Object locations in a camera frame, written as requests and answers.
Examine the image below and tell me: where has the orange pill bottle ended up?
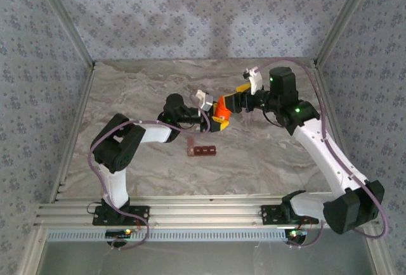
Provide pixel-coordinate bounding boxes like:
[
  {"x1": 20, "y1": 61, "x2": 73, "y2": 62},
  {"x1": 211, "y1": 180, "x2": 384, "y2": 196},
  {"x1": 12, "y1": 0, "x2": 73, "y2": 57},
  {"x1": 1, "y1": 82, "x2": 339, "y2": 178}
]
[{"x1": 211, "y1": 96, "x2": 232, "y2": 122}]

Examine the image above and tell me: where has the dark red pill organizer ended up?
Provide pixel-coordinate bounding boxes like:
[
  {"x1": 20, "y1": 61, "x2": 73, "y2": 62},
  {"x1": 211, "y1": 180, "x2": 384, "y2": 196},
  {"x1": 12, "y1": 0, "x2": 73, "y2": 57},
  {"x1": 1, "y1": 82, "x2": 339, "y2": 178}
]
[{"x1": 186, "y1": 137, "x2": 218, "y2": 158}]

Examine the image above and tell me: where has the small circuit board with LED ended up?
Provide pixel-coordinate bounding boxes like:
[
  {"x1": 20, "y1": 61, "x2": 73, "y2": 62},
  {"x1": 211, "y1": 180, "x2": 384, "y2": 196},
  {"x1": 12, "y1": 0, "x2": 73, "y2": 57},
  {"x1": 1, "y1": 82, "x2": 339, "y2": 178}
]
[
  {"x1": 284, "y1": 229, "x2": 309, "y2": 240},
  {"x1": 105, "y1": 229, "x2": 133, "y2": 238}
]

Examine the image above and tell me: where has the grey metal panel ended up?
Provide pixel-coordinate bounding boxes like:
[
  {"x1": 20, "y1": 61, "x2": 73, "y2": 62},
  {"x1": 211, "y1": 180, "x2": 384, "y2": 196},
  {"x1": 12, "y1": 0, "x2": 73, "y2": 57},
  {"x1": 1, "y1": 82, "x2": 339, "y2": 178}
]
[{"x1": 37, "y1": 240, "x2": 378, "y2": 275}]

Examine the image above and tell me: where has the thin black right arm wire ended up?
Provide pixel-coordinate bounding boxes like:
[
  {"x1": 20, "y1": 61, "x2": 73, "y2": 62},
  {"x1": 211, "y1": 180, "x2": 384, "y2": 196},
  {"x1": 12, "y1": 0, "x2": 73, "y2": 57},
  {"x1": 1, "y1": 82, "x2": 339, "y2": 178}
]
[{"x1": 263, "y1": 112, "x2": 287, "y2": 129}]

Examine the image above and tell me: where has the aluminium table side rail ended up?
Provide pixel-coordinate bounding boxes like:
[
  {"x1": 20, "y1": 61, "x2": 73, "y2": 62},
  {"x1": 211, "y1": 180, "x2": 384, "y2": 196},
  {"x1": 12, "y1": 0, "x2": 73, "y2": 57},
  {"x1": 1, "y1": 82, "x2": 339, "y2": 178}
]
[
  {"x1": 312, "y1": 62, "x2": 364, "y2": 201},
  {"x1": 49, "y1": 62, "x2": 96, "y2": 205}
]

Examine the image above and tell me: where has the aluminium base frame rail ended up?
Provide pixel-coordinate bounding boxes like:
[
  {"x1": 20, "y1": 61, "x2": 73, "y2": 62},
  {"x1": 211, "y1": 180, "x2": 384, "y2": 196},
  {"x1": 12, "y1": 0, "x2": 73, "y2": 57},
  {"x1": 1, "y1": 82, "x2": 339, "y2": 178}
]
[{"x1": 33, "y1": 195, "x2": 381, "y2": 229}]

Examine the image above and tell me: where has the aluminium corner post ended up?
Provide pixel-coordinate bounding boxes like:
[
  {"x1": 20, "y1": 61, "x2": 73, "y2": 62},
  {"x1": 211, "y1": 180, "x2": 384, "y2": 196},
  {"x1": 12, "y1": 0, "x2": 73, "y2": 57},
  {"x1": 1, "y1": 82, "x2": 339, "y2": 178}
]
[
  {"x1": 313, "y1": 0, "x2": 378, "y2": 67},
  {"x1": 30, "y1": 0, "x2": 96, "y2": 68}
]

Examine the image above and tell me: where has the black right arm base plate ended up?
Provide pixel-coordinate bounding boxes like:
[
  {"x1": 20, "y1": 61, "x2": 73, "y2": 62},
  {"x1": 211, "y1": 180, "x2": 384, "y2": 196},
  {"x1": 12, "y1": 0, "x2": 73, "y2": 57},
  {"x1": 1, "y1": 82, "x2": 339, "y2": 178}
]
[{"x1": 260, "y1": 204, "x2": 320, "y2": 226}]

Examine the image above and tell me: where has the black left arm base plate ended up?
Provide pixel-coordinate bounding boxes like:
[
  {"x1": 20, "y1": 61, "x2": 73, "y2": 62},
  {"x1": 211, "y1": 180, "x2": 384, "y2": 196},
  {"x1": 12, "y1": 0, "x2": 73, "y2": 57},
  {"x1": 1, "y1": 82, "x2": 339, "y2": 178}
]
[{"x1": 92, "y1": 204, "x2": 151, "y2": 227}]

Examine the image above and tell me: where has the grey slotted cable duct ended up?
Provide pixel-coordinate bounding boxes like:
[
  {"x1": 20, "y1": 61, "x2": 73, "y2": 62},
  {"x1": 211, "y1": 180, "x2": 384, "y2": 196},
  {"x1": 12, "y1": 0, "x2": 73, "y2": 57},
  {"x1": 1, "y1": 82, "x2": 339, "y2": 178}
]
[{"x1": 46, "y1": 227, "x2": 290, "y2": 243}]

